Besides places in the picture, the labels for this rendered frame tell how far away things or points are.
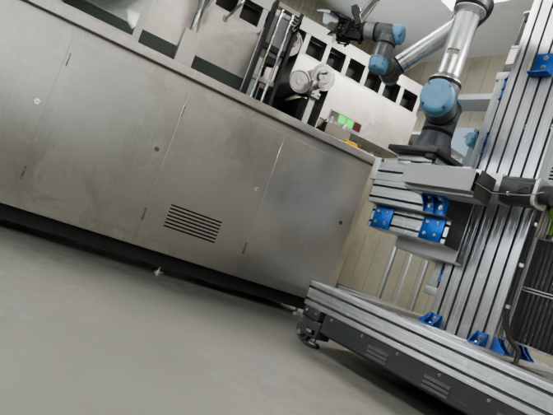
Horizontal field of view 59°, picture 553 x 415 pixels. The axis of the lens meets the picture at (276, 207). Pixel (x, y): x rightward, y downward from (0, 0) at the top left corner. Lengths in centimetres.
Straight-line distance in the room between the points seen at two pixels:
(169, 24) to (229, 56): 36
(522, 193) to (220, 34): 192
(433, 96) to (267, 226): 100
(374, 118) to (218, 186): 143
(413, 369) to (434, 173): 61
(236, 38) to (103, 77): 104
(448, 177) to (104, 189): 135
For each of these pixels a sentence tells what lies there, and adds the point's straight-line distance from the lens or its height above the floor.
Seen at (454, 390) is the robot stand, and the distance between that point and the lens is 150.
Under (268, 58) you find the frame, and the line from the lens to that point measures 253.
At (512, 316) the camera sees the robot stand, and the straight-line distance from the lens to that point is 183.
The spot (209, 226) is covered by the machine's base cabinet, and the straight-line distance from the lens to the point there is 226.
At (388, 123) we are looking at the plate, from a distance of 340.
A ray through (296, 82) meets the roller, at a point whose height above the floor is 116.
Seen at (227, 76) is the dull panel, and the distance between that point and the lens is 293.
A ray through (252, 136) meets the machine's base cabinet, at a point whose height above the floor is 74.
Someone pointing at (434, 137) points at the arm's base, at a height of 87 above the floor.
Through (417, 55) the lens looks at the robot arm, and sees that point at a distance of 208.
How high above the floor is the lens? 33
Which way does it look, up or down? 3 degrees up
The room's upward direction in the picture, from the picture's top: 20 degrees clockwise
